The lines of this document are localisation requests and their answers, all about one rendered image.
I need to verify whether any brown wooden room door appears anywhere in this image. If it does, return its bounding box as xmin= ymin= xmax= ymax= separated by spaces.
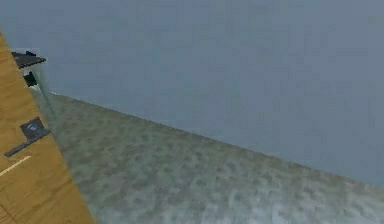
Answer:
xmin=0 ymin=32 xmax=97 ymax=224

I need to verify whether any black lever door handle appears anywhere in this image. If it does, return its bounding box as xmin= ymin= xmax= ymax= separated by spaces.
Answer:
xmin=3 ymin=116 xmax=52 ymax=158
xmin=10 ymin=50 xmax=47 ymax=88

